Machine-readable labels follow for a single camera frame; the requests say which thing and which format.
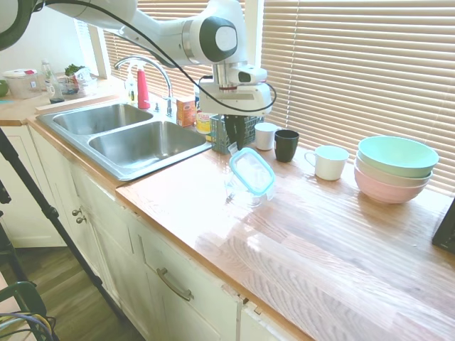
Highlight black toaster oven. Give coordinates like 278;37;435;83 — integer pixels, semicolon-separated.
432;202;455;255

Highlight canister with yellow label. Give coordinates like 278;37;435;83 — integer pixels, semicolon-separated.
194;92;215;134

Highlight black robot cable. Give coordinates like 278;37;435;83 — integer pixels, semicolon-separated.
33;0;277;112

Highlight black cup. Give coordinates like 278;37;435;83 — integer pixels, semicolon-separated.
274;129;300;163

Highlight orange cardboard box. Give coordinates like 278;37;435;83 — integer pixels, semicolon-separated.
176;98;197;129

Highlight small white cup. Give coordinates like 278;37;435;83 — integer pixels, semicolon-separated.
254;122;280;151

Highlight metal drawer handle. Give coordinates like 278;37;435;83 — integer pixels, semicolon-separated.
156;268;195;303

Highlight dark green clamp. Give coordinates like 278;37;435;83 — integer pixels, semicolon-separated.
0;280;49;321

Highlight clear plastic food package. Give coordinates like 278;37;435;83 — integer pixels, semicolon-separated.
56;69;99;97

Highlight cream bowl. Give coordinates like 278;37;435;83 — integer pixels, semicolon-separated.
355;156;435;188

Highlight stainless steel sink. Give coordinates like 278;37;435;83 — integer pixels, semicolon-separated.
35;102;216;183

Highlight grey plastic cutlery basket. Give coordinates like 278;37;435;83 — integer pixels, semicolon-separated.
209;113;266;155

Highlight clear glass food container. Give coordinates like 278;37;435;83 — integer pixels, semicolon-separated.
223;173;272;209

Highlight black tripod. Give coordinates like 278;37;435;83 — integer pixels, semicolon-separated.
0;126;125;341

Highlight coloured cable bundle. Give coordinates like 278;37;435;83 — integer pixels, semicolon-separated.
0;310;58;341

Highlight white kitchen cabinet unit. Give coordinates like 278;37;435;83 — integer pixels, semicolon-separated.
0;120;296;341

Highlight white mug with handle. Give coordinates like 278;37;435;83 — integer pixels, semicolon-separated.
304;144;350;181

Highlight mint green bowl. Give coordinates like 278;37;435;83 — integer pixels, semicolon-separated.
357;136;440;179

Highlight green herbs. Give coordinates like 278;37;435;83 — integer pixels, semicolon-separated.
63;63;87;77

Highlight red bottle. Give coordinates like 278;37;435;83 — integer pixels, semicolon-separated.
136;69;152;110

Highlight clear soap bottle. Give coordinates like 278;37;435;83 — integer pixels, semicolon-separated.
124;62;140;106

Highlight plastic tub with red latch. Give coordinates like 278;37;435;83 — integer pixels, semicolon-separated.
2;69;43;100

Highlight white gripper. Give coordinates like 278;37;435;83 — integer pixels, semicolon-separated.
198;82;274;152

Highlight wooden strip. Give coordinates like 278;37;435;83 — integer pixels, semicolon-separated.
34;94;120;115

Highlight chrome kitchen faucet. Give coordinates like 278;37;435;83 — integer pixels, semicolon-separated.
113;55;176;119

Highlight clear lid with blue rim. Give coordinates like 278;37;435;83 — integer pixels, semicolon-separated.
228;141;277;202

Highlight wide beige window blinds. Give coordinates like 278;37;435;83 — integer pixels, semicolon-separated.
262;0;455;195

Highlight pink bowl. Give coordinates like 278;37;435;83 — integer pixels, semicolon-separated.
353;166;433;205

